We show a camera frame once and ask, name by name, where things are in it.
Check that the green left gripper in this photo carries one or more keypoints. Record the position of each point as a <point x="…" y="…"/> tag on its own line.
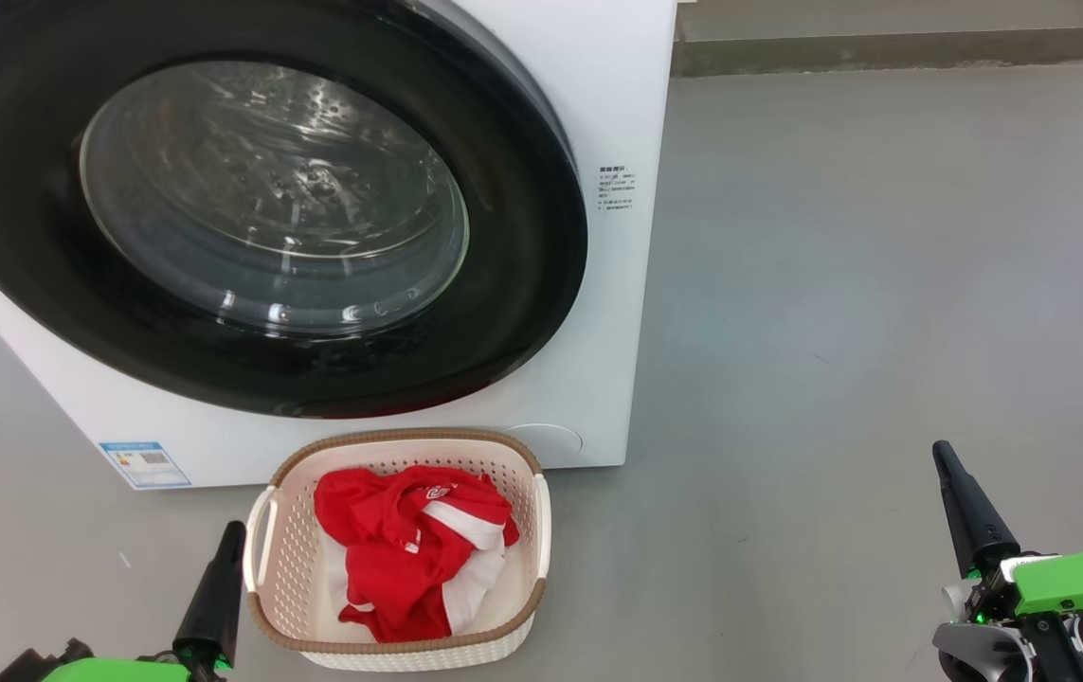
<point x="124" y="671"/>

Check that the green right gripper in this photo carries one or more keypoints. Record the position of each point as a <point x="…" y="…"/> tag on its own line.
<point x="1072" y="580"/>

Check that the red and white garment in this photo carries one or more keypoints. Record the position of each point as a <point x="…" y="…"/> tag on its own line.
<point x="380" y="559"/>

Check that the round black glass washer door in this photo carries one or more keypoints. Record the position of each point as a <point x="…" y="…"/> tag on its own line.
<point x="522" y="256"/>

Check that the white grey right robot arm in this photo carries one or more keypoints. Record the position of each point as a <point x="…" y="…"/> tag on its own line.
<point x="977" y="654"/>

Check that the cream perforated laundry basket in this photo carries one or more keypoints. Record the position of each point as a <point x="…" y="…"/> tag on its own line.
<point x="285" y="559"/>

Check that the white front-load washing machine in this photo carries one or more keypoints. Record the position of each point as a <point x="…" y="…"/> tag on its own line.
<point x="598" y="313"/>

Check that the perforated steel washer drum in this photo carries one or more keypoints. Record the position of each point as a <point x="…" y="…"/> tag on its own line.
<point x="247" y="142"/>

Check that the blue energy label sticker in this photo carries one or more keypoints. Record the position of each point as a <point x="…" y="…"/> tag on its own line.
<point x="145" y="465"/>

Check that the round white filter cover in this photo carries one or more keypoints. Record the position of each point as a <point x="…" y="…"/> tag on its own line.
<point x="555" y="440"/>

